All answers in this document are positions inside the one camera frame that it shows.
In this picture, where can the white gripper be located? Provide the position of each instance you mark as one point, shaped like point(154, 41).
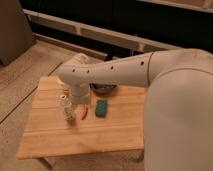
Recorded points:
point(79, 94)

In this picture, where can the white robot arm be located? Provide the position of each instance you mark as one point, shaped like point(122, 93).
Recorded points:
point(178, 108)

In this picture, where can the red chili pepper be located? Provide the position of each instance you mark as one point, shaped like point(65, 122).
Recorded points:
point(85, 112)

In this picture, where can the green sponge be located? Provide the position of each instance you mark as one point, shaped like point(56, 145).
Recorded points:
point(101, 108)

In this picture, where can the wooden table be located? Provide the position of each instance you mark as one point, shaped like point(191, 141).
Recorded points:
point(47, 134)

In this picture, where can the grey cabinet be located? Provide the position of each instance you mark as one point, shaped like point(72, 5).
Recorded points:
point(16, 36)

